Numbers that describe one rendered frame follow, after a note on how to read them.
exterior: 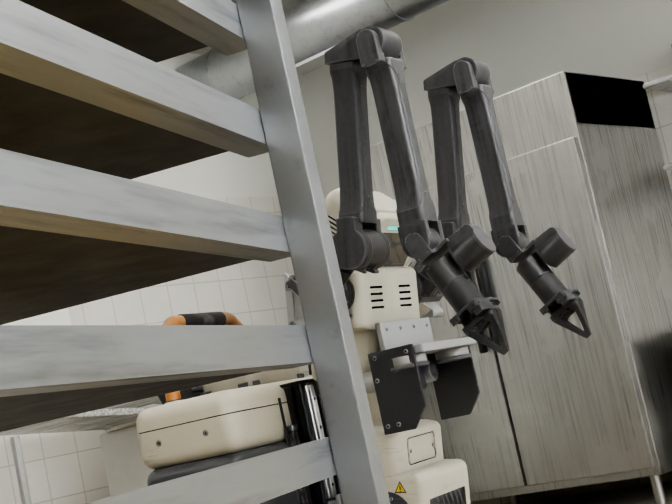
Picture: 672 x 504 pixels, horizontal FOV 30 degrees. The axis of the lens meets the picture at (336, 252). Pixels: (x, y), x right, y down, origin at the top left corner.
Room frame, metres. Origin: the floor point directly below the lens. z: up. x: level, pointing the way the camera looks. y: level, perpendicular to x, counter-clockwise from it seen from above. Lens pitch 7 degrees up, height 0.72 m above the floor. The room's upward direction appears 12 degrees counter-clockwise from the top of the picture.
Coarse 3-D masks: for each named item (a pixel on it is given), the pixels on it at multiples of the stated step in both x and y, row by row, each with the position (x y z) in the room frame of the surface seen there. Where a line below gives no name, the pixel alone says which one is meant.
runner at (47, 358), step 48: (0, 336) 0.58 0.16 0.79; (48, 336) 0.62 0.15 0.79; (96, 336) 0.67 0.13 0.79; (144, 336) 0.72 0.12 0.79; (192, 336) 0.79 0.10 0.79; (240, 336) 0.86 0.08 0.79; (288, 336) 0.96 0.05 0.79; (0, 384) 0.57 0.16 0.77; (48, 384) 0.61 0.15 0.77; (96, 384) 0.69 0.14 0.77
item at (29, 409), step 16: (128, 384) 0.81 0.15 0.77; (144, 384) 0.85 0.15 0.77; (160, 384) 0.89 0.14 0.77; (176, 384) 0.94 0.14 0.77; (192, 384) 1.00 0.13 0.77; (0, 400) 0.69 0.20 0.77; (16, 400) 0.72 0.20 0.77; (32, 400) 0.76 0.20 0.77; (48, 400) 0.79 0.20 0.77; (64, 400) 0.83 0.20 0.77; (80, 400) 0.87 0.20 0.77; (96, 400) 0.92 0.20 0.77; (112, 400) 0.98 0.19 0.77; (128, 400) 1.04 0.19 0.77; (0, 416) 0.86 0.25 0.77; (16, 416) 0.90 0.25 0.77; (32, 416) 0.96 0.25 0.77; (48, 416) 1.01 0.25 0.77; (64, 416) 1.08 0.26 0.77
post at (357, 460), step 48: (240, 0) 0.99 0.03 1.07; (288, 48) 1.01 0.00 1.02; (288, 96) 0.99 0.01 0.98; (288, 144) 0.99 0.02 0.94; (288, 192) 0.99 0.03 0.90; (288, 240) 1.00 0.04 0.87; (336, 288) 1.00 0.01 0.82; (336, 336) 0.99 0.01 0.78; (336, 384) 0.99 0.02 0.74; (336, 432) 0.99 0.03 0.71; (384, 480) 1.01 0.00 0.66
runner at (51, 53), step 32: (0, 0) 0.63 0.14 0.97; (0, 32) 0.63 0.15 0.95; (32, 32) 0.66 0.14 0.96; (64, 32) 0.70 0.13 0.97; (0, 64) 0.66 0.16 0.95; (32, 64) 0.67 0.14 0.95; (64, 64) 0.69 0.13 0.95; (96, 64) 0.73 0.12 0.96; (128, 64) 0.77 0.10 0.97; (160, 64) 0.82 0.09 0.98; (96, 96) 0.76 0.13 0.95; (128, 96) 0.78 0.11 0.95; (160, 96) 0.81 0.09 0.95; (192, 96) 0.86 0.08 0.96; (224, 96) 0.93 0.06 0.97; (192, 128) 0.89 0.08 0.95; (224, 128) 0.91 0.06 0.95; (256, 128) 0.98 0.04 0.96
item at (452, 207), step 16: (448, 64) 2.63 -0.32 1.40; (480, 64) 2.63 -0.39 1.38; (432, 80) 2.65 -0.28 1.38; (448, 80) 2.64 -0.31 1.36; (480, 80) 2.64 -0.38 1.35; (432, 96) 2.66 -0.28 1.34; (448, 96) 2.65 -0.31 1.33; (432, 112) 2.68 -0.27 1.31; (448, 112) 2.66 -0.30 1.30; (448, 128) 2.66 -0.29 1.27; (448, 144) 2.67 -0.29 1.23; (448, 160) 2.67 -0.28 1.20; (448, 176) 2.67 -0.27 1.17; (448, 192) 2.68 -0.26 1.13; (464, 192) 2.69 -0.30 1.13; (448, 208) 2.68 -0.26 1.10; (464, 208) 2.69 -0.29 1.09; (448, 224) 2.66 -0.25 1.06; (464, 224) 2.69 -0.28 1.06
